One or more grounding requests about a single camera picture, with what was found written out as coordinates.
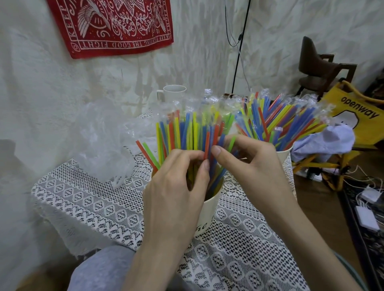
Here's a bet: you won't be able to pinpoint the person's right hand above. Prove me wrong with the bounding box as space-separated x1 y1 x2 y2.
211 135 298 220

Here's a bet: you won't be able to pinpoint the person's left hand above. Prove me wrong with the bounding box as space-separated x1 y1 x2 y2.
142 149 210 244

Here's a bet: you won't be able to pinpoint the person's left forearm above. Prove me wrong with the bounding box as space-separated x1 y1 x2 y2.
121 232 194 291

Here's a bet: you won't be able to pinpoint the person's right forearm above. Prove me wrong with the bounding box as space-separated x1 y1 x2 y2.
255 193 365 291

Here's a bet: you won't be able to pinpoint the white cup with black lettering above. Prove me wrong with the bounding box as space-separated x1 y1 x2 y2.
150 168 225 239

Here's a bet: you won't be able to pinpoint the plain white cup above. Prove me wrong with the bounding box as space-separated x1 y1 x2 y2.
274 146 294 184

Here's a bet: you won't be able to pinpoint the bunch of wrapped colourful straws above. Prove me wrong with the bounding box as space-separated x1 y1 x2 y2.
234 89 335 152

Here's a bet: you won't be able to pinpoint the white lace tablecloth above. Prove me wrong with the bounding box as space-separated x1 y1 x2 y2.
31 151 310 291

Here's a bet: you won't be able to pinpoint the pale blue cloth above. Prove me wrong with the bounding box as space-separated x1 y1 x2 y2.
291 124 356 163

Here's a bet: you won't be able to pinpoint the crumpled clear plastic bag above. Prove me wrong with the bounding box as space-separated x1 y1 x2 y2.
70 98 157 189

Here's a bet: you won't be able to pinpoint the dark wooden chair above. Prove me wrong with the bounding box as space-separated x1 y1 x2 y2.
295 36 358 100

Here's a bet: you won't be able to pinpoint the person's grey trousers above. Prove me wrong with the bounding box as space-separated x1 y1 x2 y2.
67 245 188 291

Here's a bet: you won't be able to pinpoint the yellow folding chair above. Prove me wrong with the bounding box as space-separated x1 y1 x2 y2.
292 79 384 192

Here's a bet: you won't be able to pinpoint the white power adapter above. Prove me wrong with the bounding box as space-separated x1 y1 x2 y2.
360 186 382 204
355 205 381 232

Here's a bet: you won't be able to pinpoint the red patterned bandana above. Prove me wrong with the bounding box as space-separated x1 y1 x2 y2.
46 0 174 59

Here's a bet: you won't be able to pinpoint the white mug with handle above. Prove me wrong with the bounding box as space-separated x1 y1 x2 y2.
156 85 187 106

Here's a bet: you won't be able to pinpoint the thick black cable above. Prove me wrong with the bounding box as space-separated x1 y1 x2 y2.
231 0 252 94

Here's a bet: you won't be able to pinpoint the thin black cable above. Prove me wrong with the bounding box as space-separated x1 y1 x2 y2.
225 0 251 91

